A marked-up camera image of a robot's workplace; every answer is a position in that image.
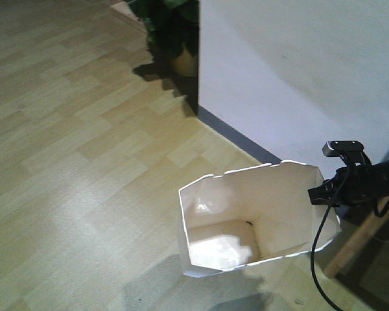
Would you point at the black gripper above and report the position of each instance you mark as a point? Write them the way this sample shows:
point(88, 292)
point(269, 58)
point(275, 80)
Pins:
point(347, 187)

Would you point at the white plastic trash bin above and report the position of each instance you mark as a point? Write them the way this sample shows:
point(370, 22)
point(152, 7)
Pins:
point(250, 216)

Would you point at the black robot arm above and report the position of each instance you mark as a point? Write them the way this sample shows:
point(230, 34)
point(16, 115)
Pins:
point(381, 173)

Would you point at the light wooden desk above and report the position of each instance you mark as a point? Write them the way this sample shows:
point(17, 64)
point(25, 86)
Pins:
point(354, 245)

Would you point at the green potted plant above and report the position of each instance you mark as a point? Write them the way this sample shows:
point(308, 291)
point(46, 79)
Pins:
point(173, 27)

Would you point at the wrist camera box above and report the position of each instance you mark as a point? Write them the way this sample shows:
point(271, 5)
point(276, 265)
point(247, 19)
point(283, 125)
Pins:
point(337, 148)

